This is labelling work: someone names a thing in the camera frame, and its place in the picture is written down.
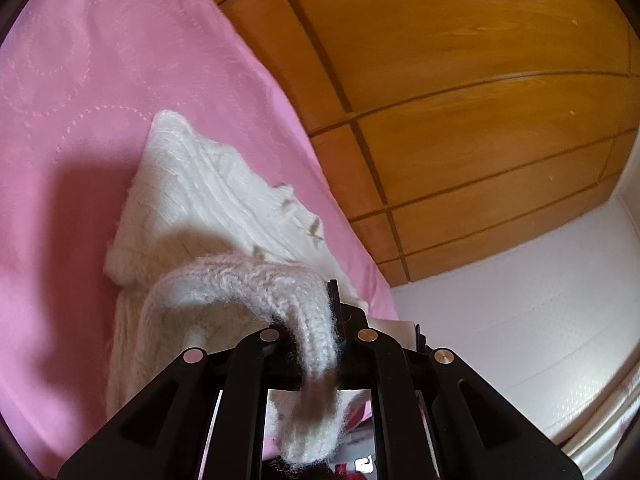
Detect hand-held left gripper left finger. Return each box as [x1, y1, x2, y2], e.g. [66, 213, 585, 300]
[56, 329, 288, 480]

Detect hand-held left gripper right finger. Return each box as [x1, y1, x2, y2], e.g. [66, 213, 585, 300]
[326, 280, 587, 480]

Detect white knit sweater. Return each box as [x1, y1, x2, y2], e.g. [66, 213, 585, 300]
[103, 109, 372, 466]

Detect wooden wardrobe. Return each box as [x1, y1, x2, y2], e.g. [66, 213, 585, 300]
[187, 0, 640, 289]

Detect pink blanket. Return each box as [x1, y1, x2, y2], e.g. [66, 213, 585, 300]
[0, 0, 402, 478]

